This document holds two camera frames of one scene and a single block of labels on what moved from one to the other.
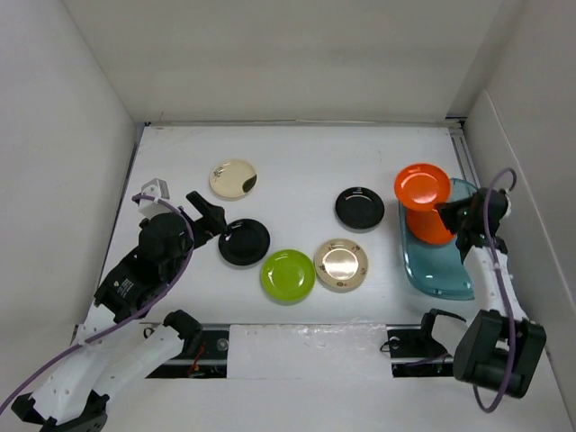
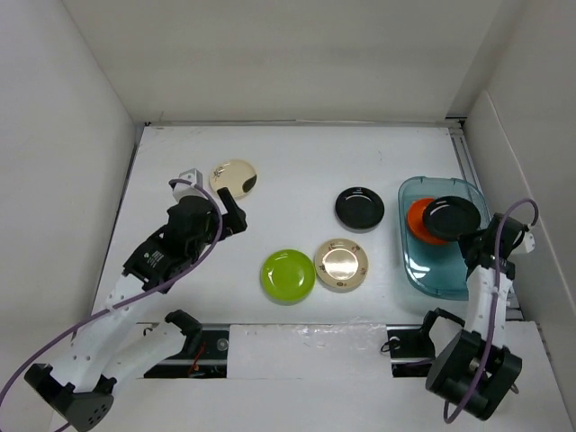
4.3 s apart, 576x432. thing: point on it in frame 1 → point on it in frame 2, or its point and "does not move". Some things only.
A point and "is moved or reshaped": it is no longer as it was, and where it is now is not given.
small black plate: x=245 y=241 is moved or reshaped
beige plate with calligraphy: x=341 y=265 does not move
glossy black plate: x=359 y=208 does not move
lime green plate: x=287 y=275 does not move
